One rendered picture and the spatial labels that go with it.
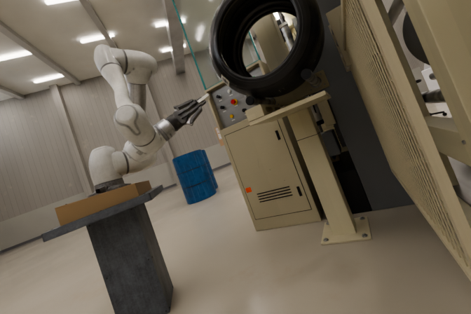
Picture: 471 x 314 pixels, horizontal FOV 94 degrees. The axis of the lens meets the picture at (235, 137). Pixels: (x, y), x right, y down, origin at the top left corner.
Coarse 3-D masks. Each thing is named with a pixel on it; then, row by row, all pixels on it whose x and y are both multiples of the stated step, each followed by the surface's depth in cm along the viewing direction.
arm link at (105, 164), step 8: (96, 152) 127; (104, 152) 128; (112, 152) 132; (120, 152) 136; (96, 160) 126; (104, 160) 127; (112, 160) 130; (120, 160) 132; (96, 168) 125; (104, 168) 126; (112, 168) 128; (120, 168) 131; (96, 176) 125; (104, 176) 125; (112, 176) 127; (120, 176) 132; (96, 184) 125
